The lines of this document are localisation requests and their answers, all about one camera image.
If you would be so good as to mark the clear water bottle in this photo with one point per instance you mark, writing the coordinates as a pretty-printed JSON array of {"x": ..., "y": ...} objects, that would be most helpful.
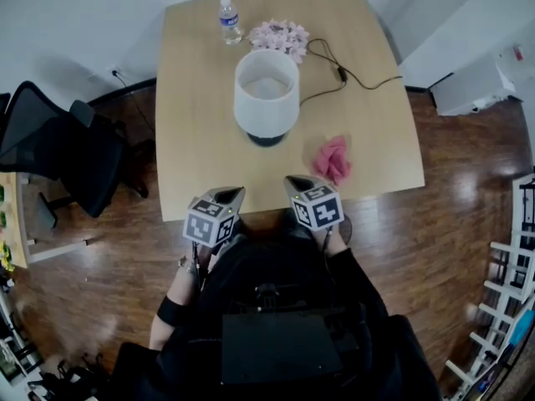
[{"x": 230, "y": 21}]

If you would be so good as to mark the person's right forearm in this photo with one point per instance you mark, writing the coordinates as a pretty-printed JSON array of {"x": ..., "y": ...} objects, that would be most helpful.
[{"x": 359, "y": 282}]

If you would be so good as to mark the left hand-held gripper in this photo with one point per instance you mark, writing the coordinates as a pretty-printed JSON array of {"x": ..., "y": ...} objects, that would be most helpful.
[{"x": 209, "y": 224}]

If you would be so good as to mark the black equipment pile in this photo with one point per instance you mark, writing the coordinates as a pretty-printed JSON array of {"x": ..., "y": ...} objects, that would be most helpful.
[{"x": 71, "y": 378}]

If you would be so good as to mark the person's black clothing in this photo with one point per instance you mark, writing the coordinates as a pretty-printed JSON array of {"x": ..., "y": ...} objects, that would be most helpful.
[{"x": 376, "y": 349}]

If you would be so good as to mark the black wristband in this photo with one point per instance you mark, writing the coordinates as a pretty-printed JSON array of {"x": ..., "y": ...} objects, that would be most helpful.
[{"x": 171, "y": 311}]

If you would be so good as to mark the brown round waste bin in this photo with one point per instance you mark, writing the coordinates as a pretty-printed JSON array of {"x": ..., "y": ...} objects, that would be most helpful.
[{"x": 348, "y": 230}]

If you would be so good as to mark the clear water jug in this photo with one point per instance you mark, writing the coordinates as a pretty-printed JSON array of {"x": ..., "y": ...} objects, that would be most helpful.
[{"x": 518, "y": 65}]

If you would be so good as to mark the black chest harness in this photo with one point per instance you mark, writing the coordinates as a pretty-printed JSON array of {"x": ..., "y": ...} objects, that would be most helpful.
[{"x": 276, "y": 349}]

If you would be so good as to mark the white table lamp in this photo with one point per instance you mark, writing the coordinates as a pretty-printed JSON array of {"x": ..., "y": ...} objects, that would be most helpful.
[{"x": 265, "y": 111}]

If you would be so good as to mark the person's left forearm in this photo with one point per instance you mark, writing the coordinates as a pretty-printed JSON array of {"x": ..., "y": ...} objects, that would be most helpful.
[{"x": 177, "y": 290}]

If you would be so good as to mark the white leg wooden table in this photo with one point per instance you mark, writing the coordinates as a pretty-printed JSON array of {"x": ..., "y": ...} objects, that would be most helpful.
[{"x": 14, "y": 224}]

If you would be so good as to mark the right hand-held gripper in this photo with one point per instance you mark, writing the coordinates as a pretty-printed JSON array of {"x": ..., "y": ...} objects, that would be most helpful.
[{"x": 319, "y": 211}]

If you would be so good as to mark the person's blue jeans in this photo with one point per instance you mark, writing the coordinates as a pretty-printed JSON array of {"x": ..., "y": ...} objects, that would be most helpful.
[{"x": 299, "y": 228}]

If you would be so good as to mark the pink flowers in cream pot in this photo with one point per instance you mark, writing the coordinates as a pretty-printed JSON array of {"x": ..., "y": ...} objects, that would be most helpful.
[{"x": 280, "y": 36}]

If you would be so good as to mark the yellow flower pot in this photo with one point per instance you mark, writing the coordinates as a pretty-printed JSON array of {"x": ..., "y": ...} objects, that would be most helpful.
[{"x": 6, "y": 257}]

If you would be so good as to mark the black railing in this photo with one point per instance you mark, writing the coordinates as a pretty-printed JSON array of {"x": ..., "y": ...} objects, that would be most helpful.
[{"x": 524, "y": 203}]

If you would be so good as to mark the pink cloth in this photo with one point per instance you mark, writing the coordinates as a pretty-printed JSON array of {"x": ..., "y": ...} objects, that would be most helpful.
[{"x": 332, "y": 161}]

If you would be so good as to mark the blue box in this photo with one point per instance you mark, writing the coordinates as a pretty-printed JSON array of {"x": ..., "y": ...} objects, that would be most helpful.
[{"x": 522, "y": 326}]

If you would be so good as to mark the black mesh headrest office chair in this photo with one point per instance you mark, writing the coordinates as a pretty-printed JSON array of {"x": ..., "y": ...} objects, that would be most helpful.
[{"x": 83, "y": 161}]

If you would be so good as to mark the red flower pot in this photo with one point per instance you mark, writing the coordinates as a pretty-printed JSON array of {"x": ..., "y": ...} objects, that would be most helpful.
[{"x": 2, "y": 219}]

